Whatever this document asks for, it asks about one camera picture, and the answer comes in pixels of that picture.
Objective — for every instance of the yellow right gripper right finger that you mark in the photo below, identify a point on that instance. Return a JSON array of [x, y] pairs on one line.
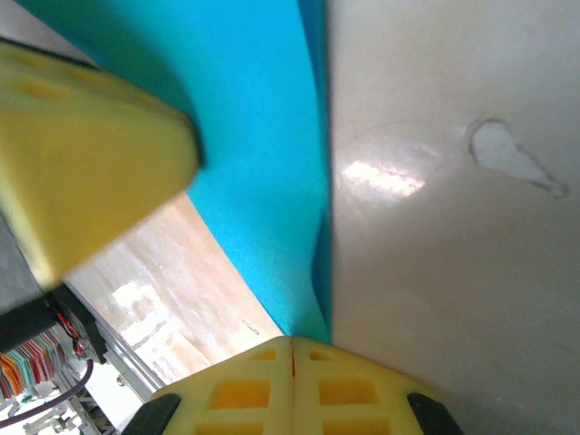
[[344, 367]]

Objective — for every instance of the long aluminium base rail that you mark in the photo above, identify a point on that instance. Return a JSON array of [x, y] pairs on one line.
[[131, 362]]

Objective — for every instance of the blue paper sheet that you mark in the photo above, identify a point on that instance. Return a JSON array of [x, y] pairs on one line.
[[254, 136]]

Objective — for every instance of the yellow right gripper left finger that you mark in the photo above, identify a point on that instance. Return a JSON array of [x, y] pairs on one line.
[[244, 362]]

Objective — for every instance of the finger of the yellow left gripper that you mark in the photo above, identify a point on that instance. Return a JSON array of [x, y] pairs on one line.
[[90, 172]]

